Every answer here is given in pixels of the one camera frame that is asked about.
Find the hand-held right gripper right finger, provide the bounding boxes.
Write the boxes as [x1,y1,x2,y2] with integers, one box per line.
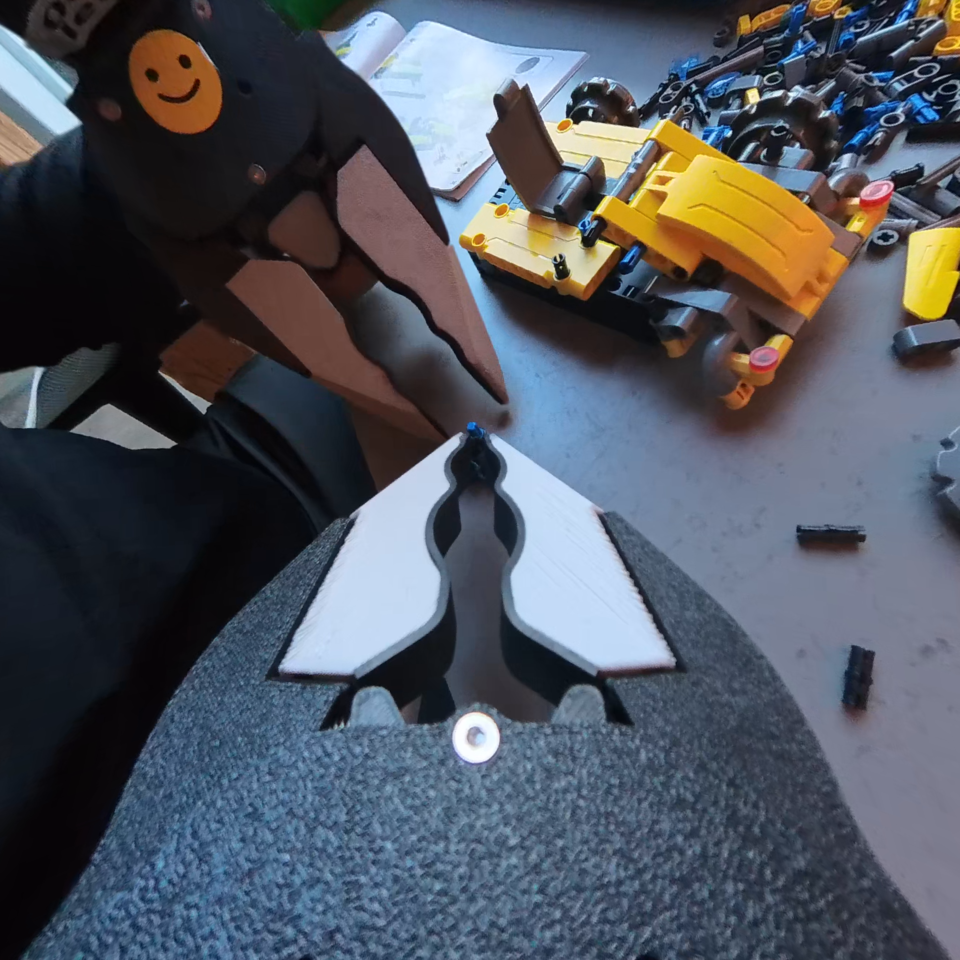
[482,433,682,678]

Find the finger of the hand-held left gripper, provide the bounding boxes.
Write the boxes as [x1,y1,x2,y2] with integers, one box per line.
[223,256,450,444]
[333,142,513,408]

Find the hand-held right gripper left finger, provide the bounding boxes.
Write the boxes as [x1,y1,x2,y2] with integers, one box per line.
[276,433,475,682]

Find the person's left forearm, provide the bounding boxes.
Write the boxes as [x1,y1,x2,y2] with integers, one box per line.
[0,127,226,372]

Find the grey desk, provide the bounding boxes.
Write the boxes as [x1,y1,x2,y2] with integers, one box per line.
[322,0,960,890]

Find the green object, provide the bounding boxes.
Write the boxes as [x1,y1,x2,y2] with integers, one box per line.
[266,0,344,33]

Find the building instruction booklet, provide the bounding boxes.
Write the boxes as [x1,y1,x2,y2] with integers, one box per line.
[322,11,591,201]

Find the black toy gear wheel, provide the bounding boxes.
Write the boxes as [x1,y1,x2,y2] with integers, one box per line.
[566,75,641,128]

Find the person's black pants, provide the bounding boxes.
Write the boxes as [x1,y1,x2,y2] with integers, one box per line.
[0,418,355,942]

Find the yellow toy vehicle model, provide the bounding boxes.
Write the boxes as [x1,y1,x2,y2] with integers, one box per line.
[459,77,895,412]

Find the grey toy gear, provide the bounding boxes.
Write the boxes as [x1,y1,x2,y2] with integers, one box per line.
[930,425,960,528]

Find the dark grey curved piece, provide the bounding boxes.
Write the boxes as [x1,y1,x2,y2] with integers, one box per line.
[891,319,960,363]

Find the pile of small building bricks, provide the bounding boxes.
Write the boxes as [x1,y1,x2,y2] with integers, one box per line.
[637,0,960,230]

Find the yellow curved panel piece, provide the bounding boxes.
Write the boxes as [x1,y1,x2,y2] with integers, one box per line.
[902,227,960,323]

